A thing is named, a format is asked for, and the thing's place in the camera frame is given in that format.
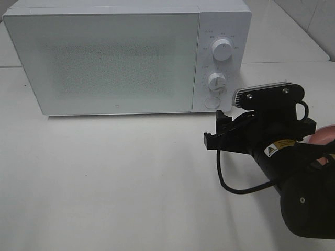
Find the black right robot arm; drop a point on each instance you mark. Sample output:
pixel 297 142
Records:
pixel 302 174

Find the pink round plate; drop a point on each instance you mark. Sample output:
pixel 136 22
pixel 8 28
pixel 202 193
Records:
pixel 323 134

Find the lower white timer knob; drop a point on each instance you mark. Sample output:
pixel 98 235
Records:
pixel 217 82

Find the white microwave oven body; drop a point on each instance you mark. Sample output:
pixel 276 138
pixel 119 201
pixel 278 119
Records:
pixel 217 19

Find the round white door-release button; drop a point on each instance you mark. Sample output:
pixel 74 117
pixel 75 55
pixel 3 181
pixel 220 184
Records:
pixel 212 102

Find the upper white power knob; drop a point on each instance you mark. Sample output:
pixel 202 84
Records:
pixel 221 49

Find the white microwave door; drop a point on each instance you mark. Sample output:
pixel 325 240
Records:
pixel 108 64

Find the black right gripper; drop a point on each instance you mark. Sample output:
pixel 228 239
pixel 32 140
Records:
pixel 257 128

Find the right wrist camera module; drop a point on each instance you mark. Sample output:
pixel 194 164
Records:
pixel 268 96

